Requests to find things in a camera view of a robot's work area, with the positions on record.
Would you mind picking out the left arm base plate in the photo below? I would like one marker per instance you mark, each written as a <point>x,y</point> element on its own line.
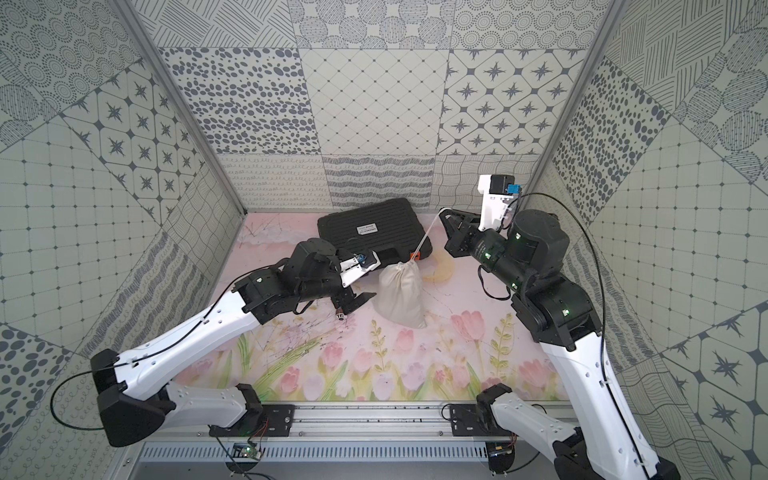
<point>272,420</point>

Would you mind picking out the cream cloth drawstring bag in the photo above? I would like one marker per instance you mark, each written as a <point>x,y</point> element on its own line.
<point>400,288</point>

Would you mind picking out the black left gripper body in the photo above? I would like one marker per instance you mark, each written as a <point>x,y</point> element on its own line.
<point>346,297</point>

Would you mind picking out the black plastic tool case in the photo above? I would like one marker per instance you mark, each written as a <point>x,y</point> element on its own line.
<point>390,228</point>

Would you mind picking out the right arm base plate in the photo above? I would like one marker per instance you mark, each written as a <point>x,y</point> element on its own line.
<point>466,421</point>

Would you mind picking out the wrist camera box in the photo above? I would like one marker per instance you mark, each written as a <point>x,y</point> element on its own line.
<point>499,192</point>
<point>358,266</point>

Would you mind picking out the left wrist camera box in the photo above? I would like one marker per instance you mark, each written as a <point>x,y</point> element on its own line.
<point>358,266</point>

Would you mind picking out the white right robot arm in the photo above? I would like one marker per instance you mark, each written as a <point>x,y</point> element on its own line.
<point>607,442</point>

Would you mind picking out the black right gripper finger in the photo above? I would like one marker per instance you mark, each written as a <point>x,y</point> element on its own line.
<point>452,245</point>
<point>459,218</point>

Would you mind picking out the aluminium front rail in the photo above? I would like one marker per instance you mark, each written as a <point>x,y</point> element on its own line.
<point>342,421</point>

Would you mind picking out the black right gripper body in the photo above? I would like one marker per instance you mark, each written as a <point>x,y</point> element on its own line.
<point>484,246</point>

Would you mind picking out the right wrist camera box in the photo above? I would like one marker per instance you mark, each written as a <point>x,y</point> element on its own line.
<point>499,192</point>

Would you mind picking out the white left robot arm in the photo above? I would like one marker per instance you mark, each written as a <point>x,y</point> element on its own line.
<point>137,391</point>

